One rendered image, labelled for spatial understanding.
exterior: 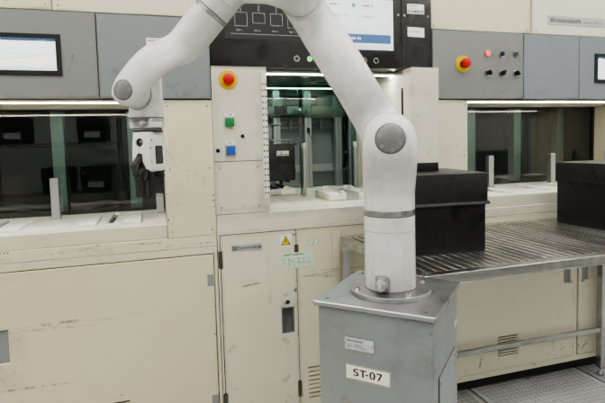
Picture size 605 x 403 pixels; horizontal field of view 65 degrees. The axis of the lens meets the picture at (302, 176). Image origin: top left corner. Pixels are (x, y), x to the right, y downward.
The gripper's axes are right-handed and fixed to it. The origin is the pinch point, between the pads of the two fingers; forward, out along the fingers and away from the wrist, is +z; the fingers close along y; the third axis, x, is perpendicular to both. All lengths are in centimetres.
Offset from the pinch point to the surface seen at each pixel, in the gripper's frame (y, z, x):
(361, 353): -12, 36, -53
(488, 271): 20, 26, -87
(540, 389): 103, 101, -128
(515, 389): 101, 101, -117
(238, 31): 53, -51, -10
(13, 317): 21, 42, 59
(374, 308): -13, 25, -56
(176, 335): 42, 55, 13
